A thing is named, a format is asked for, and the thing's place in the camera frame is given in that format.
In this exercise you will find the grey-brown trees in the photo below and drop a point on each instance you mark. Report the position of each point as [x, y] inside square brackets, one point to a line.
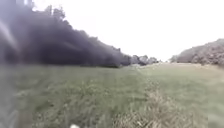
[206, 53]

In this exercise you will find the robot's own part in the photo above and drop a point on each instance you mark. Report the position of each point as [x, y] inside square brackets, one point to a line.
[74, 126]

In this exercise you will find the small distant trees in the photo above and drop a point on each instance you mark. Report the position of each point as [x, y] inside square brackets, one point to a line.
[143, 60]

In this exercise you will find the tall grass meadow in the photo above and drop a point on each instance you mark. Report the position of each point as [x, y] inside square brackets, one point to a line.
[100, 93]

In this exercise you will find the dark wood along meadow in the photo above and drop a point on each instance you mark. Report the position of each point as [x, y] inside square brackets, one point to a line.
[50, 43]

